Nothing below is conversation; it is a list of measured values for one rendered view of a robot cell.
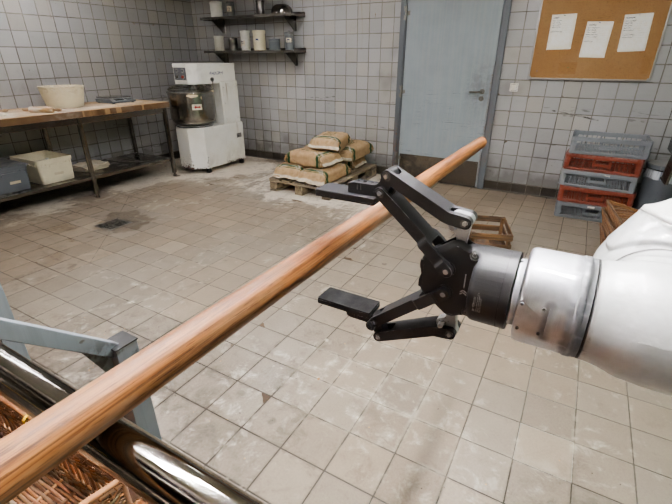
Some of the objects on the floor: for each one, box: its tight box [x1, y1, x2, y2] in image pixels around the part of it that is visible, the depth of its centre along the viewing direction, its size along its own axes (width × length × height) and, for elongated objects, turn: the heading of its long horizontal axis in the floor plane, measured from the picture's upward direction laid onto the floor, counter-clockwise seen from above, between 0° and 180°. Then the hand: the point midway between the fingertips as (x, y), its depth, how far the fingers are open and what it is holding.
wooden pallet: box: [269, 163, 377, 201], centre depth 504 cm, size 120×80×14 cm, turn 150°
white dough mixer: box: [166, 63, 246, 173], centre depth 549 cm, size 92×59×132 cm, turn 150°
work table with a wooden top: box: [0, 99, 177, 202], centre depth 449 cm, size 220×80×90 cm, turn 150°
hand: (331, 246), depth 48 cm, fingers open, 13 cm apart
